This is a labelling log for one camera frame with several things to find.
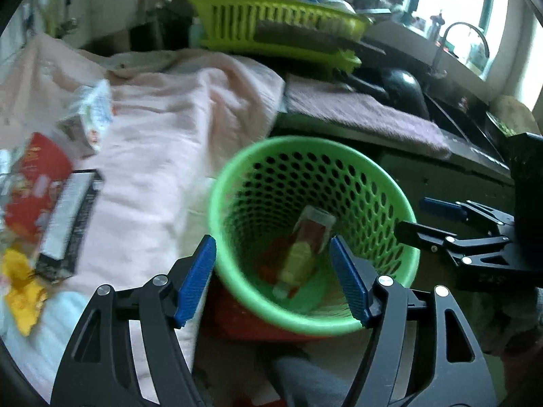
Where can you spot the lime green dish rack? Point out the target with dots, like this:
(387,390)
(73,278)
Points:
(321,34)

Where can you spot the crumpled silver foil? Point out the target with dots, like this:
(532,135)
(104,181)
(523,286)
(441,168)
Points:
(5,184)

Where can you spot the gold label plastic bottle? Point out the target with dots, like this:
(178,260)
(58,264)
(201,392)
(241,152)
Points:
(307,241)

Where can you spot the grey knitted cloth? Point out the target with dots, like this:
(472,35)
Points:
(299,382)

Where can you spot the chrome sink faucet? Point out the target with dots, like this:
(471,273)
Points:
(464,42)

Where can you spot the black white small box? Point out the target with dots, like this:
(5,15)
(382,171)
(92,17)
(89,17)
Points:
(62,240)

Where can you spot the red paper cup with lid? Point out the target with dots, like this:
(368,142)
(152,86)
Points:
(35,184)

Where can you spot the green mesh waste basket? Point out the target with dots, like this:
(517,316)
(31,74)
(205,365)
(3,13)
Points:
(274,209)

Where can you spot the yellow crumpled wrapper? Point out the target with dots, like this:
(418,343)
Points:
(26,296)

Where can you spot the white green milk carton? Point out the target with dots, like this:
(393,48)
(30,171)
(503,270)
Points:
(87,118)

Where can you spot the mauve towel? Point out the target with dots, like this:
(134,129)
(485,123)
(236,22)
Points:
(360,112)

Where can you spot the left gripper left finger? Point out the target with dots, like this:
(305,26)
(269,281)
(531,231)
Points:
(97,367)

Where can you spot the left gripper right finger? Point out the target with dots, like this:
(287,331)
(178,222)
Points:
(447,368)

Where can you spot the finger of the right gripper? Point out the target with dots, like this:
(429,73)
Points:
(448,245)
(449,208)

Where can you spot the pink fleece blanket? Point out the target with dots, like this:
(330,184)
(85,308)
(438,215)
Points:
(179,117)

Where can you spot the black wok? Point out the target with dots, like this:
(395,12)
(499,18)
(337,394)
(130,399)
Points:
(390,87)

